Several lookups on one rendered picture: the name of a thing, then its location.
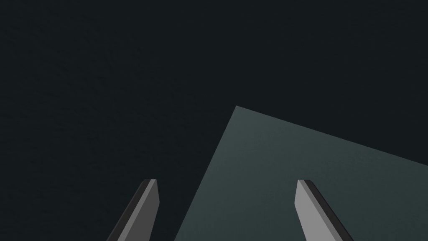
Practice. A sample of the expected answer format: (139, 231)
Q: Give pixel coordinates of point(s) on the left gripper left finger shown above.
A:
(140, 216)

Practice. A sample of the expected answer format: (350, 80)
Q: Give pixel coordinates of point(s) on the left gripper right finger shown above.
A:
(316, 217)

